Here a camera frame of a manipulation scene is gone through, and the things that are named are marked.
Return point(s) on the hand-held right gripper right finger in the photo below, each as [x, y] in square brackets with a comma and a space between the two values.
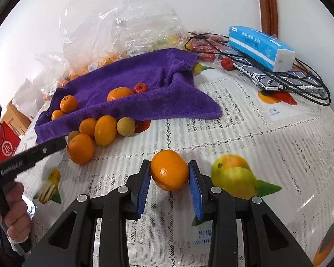
[195, 192]

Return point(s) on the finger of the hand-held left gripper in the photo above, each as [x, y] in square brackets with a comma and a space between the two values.
[50, 147]

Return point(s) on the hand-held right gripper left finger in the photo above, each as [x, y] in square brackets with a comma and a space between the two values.
[143, 189]

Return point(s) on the small yellow-green plum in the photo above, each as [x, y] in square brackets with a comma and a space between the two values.
[125, 126]
[73, 135]

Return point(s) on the large orange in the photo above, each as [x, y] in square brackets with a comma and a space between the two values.
[119, 93]
[80, 148]

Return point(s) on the small orange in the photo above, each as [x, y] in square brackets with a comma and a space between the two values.
[57, 114]

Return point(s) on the orange with dark stem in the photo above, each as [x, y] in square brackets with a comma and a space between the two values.
[69, 103]

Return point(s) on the oval orange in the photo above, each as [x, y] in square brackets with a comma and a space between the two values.
[105, 130]

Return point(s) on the small red tomato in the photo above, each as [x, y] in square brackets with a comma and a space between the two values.
[140, 88]
[226, 63]

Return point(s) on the purple towel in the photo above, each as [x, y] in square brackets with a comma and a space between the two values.
[144, 83]

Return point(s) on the person's left hand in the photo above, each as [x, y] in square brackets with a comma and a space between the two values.
[16, 208]

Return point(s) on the red paper bag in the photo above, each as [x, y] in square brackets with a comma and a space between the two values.
[8, 144]

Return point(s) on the white plastic bag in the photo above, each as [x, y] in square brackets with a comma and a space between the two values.
[25, 97]

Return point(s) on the white printed lace tablecloth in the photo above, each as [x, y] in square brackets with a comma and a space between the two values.
[239, 144]

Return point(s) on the clear bag of red-orange tangerines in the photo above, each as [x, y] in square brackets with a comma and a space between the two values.
[53, 72]

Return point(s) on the clear bag of small oranges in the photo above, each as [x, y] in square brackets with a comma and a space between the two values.
[100, 33]

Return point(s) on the dark checked cloth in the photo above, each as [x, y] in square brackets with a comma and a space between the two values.
[267, 80]

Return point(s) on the clear bag of red tomatoes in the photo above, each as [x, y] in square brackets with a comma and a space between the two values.
[206, 47]

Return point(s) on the blue tissue pack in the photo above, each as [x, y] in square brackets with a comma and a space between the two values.
[261, 50]

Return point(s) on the clear bag of yellow produce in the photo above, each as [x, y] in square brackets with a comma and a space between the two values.
[150, 25]

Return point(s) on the brown wooden door frame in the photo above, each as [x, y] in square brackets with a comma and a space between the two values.
[267, 5]

